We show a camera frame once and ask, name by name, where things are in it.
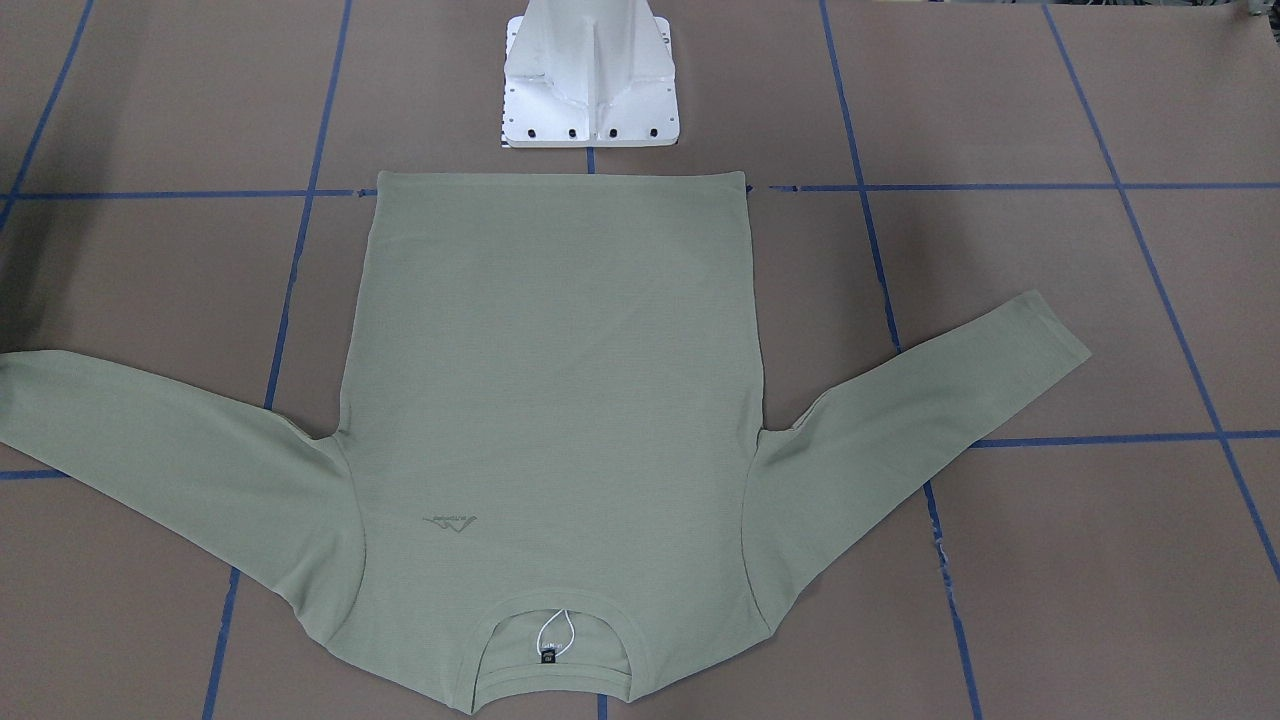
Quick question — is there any white hang tag string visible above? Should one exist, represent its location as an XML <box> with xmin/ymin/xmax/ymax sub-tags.
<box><xmin>538</xmin><ymin>610</ymin><xmax>579</xmax><ymax>659</ymax></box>

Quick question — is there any olive green long-sleeve shirt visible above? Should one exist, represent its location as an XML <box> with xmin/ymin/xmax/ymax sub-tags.
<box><xmin>3</xmin><ymin>172</ymin><xmax>1091</xmax><ymax>714</ymax></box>

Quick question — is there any white metal pedestal base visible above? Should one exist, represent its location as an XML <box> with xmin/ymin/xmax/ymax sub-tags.
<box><xmin>500</xmin><ymin>1</ymin><xmax>681</xmax><ymax>149</ymax></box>

